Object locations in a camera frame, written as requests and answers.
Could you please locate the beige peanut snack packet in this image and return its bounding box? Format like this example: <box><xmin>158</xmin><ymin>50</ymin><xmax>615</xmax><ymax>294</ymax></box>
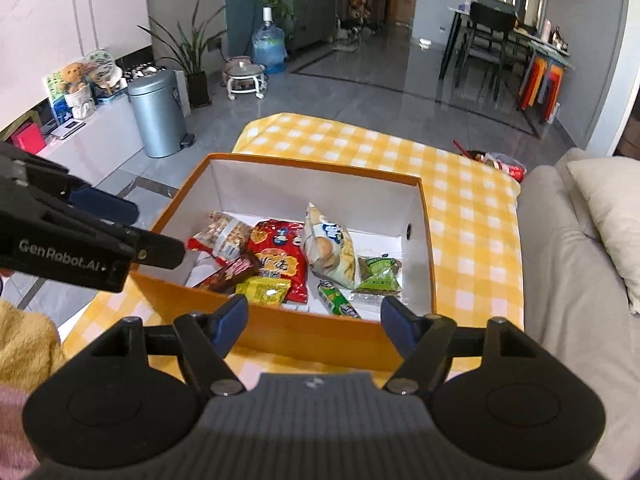
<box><xmin>187</xmin><ymin>211</ymin><xmax>254</xmax><ymax>267</ymax></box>

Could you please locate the red bag of snacks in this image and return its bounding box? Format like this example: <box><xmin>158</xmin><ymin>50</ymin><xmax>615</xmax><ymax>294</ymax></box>
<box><xmin>452</xmin><ymin>139</ymin><xmax>527</xmax><ymax>183</ymax></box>

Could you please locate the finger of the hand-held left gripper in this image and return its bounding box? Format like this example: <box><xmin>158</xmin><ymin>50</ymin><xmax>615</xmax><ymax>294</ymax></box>
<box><xmin>30</xmin><ymin>195</ymin><xmax>186</xmax><ymax>268</ymax></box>
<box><xmin>0</xmin><ymin>141</ymin><xmax>140</xmax><ymax>228</ymax></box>

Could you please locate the grey pedal trash can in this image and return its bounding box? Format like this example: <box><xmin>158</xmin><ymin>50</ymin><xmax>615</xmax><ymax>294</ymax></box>
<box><xmin>127</xmin><ymin>69</ymin><xmax>196</xmax><ymax>158</ymax></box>

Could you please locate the brown chocolate snack packet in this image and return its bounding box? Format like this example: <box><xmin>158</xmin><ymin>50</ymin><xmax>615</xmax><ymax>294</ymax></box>
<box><xmin>195</xmin><ymin>252</ymin><xmax>261</xmax><ymax>295</ymax></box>

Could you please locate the yellow checkered tablecloth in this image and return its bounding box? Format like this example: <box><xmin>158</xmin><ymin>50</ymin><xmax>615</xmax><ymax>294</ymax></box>
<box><xmin>57</xmin><ymin>112</ymin><xmax>526</xmax><ymax>386</ymax></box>

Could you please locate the black dining chair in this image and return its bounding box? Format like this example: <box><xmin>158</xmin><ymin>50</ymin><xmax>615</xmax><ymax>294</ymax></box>
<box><xmin>457</xmin><ymin>2</ymin><xmax>518</xmax><ymax>96</ymax></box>

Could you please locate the orange cardboard box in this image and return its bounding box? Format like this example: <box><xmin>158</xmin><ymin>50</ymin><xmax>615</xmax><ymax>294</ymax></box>
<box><xmin>131</xmin><ymin>152</ymin><xmax>438</xmax><ymax>373</ymax></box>

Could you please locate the white rolling stand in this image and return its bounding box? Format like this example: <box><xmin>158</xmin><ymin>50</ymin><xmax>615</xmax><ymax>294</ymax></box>
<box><xmin>225</xmin><ymin>72</ymin><xmax>268</xmax><ymax>101</ymax></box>

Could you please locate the bread bun snack bag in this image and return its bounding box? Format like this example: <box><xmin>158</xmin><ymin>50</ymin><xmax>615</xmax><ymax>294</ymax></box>
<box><xmin>302</xmin><ymin>203</ymin><xmax>362</xmax><ymax>291</ymax></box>

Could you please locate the pot with glass lid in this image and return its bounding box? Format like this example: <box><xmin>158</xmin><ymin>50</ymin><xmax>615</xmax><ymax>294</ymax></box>
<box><xmin>222</xmin><ymin>56</ymin><xmax>266</xmax><ymax>81</ymax></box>

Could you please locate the white low cabinet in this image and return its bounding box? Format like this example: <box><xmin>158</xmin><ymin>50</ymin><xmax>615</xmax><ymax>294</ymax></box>
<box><xmin>0</xmin><ymin>95</ymin><xmax>146</xmax><ymax>186</ymax></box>

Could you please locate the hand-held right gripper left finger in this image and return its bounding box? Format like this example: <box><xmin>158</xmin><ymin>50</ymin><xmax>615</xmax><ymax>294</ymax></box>
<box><xmin>90</xmin><ymin>294</ymin><xmax>250</xmax><ymax>396</ymax></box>

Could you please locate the stack of coloured stools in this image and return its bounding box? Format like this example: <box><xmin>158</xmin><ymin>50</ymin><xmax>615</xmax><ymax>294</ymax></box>
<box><xmin>517</xmin><ymin>55</ymin><xmax>565</xmax><ymax>123</ymax></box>

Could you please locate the potted plant in black pot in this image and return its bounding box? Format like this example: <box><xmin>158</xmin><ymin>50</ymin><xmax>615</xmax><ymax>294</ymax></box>
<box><xmin>137</xmin><ymin>7</ymin><xmax>226</xmax><ymax>109</ymax></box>

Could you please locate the grey cabinet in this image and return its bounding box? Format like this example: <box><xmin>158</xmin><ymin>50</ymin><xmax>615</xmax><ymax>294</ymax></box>
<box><xmin>224</xmin><ymin>0</ymin><xmax>337</xmax><ymax>56</ymax></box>

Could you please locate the green square snack packet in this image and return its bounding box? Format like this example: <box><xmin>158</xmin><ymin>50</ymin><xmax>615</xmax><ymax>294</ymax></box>
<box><xmin>354</xmin><ymin>255</ymin><xmax>403</xmax><ymax>295</ymax></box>

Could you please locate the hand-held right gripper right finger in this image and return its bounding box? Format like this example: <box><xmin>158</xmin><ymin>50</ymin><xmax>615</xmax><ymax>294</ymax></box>
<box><xmin>380</xmin><ymin>295</ymin><xmax>543</xmax><ymax>396</ymax></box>

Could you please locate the red paper bag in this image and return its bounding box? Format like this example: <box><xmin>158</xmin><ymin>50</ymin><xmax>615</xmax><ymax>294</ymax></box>
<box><xmin>10</xmin><ymin>122</ymin><xmax>47</xmax><ymax>156</ymax></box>

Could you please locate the pink cloth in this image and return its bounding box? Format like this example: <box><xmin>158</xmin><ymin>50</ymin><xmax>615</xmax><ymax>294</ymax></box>
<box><xmin>0</xmin><ymin>385</ymin><xmax>41</xmax><ymax>471</ymax></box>

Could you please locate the dining table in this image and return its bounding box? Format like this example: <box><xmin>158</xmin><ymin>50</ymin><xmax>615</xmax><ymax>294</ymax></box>
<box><xmin>440</xmin><ymin>5</ymin><xmax>576</xmax><ymax>91</ymax></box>

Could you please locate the red cartoon snack packet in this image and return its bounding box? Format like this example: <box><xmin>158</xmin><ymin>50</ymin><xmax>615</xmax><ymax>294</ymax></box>
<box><xmin>247</xmin><ymin>219</ymin><xmax>311</xmax><ymax>304</ymax></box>

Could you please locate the blue water jug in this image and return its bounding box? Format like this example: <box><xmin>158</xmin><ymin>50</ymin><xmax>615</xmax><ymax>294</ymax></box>
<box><xmin>251</xmin><ymin>6</ymin><xmax>287</xmax><ymax>75</ymax></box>

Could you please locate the beige cushion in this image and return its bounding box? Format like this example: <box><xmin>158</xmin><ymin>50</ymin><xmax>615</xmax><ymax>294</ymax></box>
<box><xmin>565</xmin><ymin>156</ymin><xmax>640</xmax><ymax>315</ymax></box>

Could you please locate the beige sofa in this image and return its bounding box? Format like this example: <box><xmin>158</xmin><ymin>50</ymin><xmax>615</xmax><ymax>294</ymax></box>
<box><xmin>515</xmin><ymin>147</ymin><xmax>640</xmax><ymax>480</ymax></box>

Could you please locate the yellow plush blanket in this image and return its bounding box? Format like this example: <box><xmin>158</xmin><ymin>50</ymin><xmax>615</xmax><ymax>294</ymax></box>
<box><xmin>0</xmin><ymin>300</ymin><xmax>66</xmax><ymax>391</ymax></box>

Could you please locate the yellow snack packet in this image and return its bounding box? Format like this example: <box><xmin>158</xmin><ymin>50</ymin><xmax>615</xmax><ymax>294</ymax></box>
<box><xmin>235</xmin><ymin>276</ymin><xmax>292</xmax><ymax>306</ymax></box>

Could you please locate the green cookie roll packet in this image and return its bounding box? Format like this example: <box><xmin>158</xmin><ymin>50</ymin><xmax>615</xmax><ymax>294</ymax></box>
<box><xmin>317</xmin><ymin>280</ymin><xmax>362</xmax><ymax>320</ymax></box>

